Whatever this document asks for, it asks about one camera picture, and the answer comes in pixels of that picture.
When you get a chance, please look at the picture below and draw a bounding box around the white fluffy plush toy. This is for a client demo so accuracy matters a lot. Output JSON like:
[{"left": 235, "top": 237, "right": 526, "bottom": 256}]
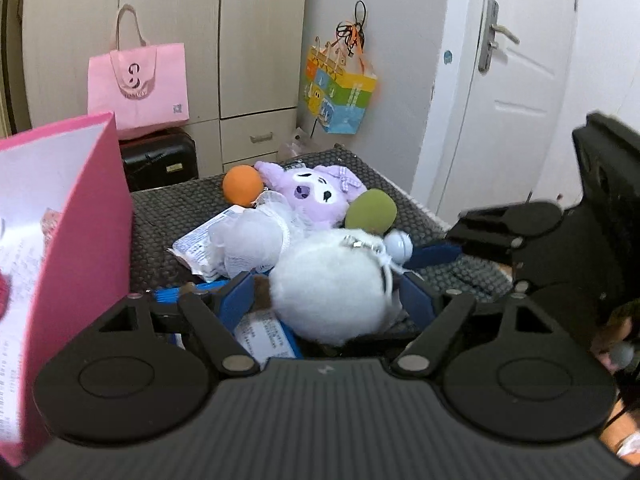
[{"left": 255, "top": 227, "right": 405, "bottom": 347}]

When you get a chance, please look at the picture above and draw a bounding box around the orange foam ball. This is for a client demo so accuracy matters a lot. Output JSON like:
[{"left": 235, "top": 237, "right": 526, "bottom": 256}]
[{"left": 222, "top": 165, "right": 264, "bottom": 208}]

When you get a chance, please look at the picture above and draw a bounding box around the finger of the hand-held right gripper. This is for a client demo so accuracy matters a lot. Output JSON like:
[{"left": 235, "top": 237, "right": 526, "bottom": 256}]
[
  {"left": 404, "top": 231, "right": 527, "bottom": 273},
  {"left": 457, "top": 201, "right": 567, "bottom": 239}
]

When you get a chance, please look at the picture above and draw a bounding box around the pale blue small ball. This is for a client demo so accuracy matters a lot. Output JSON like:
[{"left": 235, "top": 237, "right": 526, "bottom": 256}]
[{"left": 382, "top": 229, "right": 415, "bottom": 264}]

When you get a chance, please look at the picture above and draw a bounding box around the black suitcase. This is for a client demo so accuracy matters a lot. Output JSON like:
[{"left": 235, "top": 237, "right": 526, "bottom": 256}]
[{"left": 119, "top": 129, "right": 199, "bottom": 192}]

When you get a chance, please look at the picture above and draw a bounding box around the blue white plastic packet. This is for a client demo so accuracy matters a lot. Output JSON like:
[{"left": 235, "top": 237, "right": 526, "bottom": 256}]
[{"left": 172, "top": 205, "right": 251, "bottom": 283}]

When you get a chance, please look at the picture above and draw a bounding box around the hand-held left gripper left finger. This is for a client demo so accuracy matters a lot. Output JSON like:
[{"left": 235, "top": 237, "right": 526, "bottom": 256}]
[{"left": 97, "top": 271, "right": 262, "bottom": 377}]

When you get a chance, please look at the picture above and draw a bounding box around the purple plush toy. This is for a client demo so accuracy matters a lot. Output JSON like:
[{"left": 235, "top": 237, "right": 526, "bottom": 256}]
[{"left": 254, "top": 160, "right": 364, "bottom": 231}]

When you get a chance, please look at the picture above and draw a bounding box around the white door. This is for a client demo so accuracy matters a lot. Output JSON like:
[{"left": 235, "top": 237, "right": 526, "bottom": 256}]
[{"left": 430, "top": 0, "right": 582, "bottom": 221}]

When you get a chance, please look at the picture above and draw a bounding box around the beige wardrobe drawer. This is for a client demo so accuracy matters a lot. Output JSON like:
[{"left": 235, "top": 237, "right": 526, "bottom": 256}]
[{"left": 220, "top": 109, "right": 299, "bottom": 166}]

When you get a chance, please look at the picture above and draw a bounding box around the olive green makeup sponge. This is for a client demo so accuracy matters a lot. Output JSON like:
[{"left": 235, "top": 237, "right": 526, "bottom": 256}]
[{"left": 345, "top": 188, "right": 399, "bottom": 235}]

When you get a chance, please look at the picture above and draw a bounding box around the metal door handle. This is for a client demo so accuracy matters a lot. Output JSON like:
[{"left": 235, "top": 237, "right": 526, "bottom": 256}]
[{"left": 477, "top": 0, "right": 521, "bottom": 73}]

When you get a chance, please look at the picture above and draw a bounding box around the white printed paper sheet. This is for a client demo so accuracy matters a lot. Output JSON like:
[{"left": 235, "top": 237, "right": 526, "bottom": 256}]
[{"left": 0, "top": 220, "right": 50, "bottom": 442}]

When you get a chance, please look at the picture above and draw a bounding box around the person's right hand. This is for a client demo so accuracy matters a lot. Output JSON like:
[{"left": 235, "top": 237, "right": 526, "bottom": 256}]
[{"left": 592, "top": 302, "right": 640, "bottom": 374}]

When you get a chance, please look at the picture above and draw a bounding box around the translucent plastic bag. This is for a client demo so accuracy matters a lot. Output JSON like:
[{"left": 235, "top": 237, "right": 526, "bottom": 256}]
[{"left": 277, "top": 127, "right": 321, "bottom": 161}]

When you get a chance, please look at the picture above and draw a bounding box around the pink cardboard box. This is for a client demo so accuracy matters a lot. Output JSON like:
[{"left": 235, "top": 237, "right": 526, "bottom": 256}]
[{"left": 0, "top": 111, "right": 135, "bottom": 468}]

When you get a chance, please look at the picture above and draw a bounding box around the colourful paper gift bag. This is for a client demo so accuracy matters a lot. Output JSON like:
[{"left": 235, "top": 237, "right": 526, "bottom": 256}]
[{"left": 302, "top": 21, "right": 379, "bottom": 135}]

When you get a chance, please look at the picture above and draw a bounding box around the pink tote bag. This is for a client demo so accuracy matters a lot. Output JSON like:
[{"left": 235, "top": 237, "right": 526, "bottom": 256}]
[{"left": 87, "top": 4, "right": 191, "bottom": 141}]

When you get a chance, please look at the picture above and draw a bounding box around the beige wardrobe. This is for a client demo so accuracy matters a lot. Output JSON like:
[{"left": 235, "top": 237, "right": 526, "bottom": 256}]
[{"left": 20, "top": 0, "right": 309, "bottom": 181}]

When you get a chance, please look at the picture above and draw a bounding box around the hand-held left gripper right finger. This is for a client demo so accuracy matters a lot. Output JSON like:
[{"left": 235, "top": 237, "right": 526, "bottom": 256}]
[{"left": 392, "top": 271, "right": 539, "bottom": 377}]

